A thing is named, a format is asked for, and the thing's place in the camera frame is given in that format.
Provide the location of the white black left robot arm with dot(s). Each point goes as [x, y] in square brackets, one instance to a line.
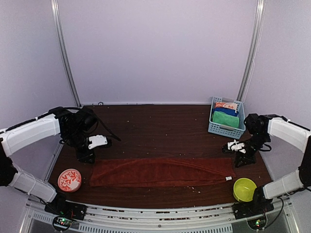
[24, 134]

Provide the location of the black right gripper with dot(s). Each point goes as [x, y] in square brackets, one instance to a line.
[248, 159]

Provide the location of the right aluminium frame post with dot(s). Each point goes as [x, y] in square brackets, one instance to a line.
[254, 44]

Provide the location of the red white patterned plate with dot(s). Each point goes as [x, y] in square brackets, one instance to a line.
[69, 180]

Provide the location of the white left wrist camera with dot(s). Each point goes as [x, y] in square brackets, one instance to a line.
[97, 141]

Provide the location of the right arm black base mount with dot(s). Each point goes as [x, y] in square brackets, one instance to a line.
[258, 206]

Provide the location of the orange white patterned cloth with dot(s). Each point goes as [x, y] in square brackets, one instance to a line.
[227, 105]

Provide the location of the aluminium front rail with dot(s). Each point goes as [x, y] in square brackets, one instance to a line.
[205, 219]

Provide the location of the left aluminium frame post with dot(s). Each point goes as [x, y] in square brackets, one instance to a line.
[63, 50]

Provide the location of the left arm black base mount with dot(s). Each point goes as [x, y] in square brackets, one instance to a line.
[61, 207]

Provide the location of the light blue perforated basket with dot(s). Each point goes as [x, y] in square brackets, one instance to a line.
[225, 130]

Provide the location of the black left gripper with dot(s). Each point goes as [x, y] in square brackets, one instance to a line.
[88, 155]

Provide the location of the dark red towel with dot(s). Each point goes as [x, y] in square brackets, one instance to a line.
[161, 172]

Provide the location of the yellow-green bowl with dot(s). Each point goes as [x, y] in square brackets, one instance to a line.
[244, 189]

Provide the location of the green microfibre towel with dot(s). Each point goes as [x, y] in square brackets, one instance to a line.
[225, 119]

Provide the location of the aluminium frame post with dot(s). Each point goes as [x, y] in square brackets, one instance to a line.
[254, 44]
[63, 50]

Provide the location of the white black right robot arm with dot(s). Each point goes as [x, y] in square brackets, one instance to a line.
[268, 128]

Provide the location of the blue folded towel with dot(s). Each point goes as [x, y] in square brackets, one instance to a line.
[227, 111]

